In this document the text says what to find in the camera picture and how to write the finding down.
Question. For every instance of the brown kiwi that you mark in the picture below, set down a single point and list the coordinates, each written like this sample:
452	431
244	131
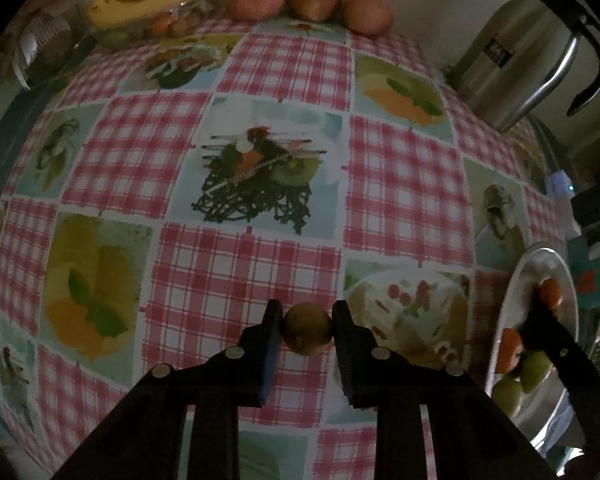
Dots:
307	330

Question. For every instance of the glass fruit bowl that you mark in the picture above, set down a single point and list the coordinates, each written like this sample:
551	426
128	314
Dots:
195	7

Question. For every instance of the small orange fruit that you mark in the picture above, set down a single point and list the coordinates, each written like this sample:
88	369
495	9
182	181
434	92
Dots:
162	25

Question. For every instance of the small brown fruit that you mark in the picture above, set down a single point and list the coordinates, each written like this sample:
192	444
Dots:
187	23

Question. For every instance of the green oval fruit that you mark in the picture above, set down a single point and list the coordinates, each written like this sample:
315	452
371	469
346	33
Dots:
535	372
506	396

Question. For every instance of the large orange tangerine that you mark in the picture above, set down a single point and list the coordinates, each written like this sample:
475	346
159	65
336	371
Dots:
509	350

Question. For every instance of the teal box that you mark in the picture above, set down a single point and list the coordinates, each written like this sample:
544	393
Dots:
597	290

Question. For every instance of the glass jar with burlap wrap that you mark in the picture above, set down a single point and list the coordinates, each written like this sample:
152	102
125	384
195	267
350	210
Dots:
47	45

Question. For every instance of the white device with blue light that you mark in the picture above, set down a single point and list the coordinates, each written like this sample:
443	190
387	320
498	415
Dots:
560	185

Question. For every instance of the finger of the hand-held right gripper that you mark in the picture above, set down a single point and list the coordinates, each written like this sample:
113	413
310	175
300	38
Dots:
565	355

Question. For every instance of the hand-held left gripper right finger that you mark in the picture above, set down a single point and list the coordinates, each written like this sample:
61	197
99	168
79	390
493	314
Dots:
341	360

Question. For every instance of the stainless steel thermos jug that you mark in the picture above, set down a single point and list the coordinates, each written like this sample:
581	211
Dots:
520	60

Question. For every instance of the small green fruit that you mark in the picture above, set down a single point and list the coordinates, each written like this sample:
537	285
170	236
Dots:
115	37

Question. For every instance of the silver metal plate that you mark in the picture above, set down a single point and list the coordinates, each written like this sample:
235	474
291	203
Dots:
530	270

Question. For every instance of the black box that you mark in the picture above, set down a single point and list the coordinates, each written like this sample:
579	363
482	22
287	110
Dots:
592	205

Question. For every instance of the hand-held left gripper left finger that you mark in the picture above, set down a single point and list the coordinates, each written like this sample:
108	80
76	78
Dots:
275	360

